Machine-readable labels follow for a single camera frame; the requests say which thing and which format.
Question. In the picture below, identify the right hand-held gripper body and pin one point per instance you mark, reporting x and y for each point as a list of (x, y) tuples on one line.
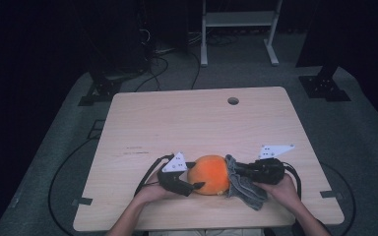
[(267, 168)]

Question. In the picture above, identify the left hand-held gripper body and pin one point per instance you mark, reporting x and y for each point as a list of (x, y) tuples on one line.
[(174, 178)]

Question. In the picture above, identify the gray cloth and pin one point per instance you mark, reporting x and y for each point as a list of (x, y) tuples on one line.
[(242, 190)]

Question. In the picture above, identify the orange fruit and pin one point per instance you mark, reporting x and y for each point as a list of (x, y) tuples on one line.
[(208, 175)]

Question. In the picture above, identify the person's left hand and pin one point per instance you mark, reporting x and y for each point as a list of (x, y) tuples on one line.
[(152, 191)]

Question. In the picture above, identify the person's right hand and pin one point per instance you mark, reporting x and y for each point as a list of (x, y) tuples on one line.
[(282, 191)]

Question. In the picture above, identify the gray floor tape piece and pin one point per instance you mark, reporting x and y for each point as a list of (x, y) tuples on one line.
[(331, 194), (82, 201)]

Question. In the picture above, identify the black stand base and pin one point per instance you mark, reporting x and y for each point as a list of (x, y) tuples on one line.
[(103, 90), (323, 87)]

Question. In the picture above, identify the dark cabinet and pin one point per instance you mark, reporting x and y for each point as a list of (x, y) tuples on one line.
[(121, 36)]

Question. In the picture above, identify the white metal desk frame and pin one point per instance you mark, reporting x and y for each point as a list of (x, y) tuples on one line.
[(239, 19)]

